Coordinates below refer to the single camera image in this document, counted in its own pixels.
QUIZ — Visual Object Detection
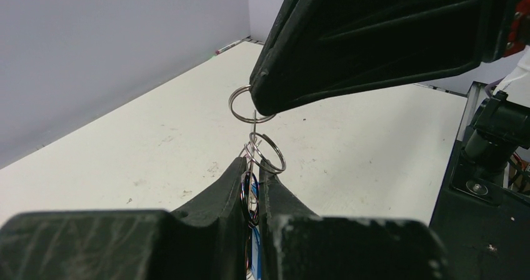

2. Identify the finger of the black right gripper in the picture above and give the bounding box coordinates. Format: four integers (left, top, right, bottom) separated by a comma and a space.
249, 0, 514, 116

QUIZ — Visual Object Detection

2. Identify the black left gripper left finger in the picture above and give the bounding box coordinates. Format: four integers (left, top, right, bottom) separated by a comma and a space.
1, 157, 248, 279

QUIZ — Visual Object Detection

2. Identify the metal carabiner keyring with keys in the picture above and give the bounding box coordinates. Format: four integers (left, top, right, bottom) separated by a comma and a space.
233, 112, 286, 279

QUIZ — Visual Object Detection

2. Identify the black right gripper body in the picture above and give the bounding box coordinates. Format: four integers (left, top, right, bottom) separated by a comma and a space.
502, 0, 529, 58

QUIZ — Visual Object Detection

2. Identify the silver split key ring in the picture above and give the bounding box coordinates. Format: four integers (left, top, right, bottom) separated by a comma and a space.
227, 84, 278, 124

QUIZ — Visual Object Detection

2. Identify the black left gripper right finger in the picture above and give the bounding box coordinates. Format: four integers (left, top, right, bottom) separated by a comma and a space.
259, 171, 449, 279

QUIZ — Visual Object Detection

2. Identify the red white marker pen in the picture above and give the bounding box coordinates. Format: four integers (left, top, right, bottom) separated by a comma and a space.
214, 39, 244, 56

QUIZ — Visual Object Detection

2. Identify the blue key tag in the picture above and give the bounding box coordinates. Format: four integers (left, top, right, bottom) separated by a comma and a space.
250, 227, 262, 280

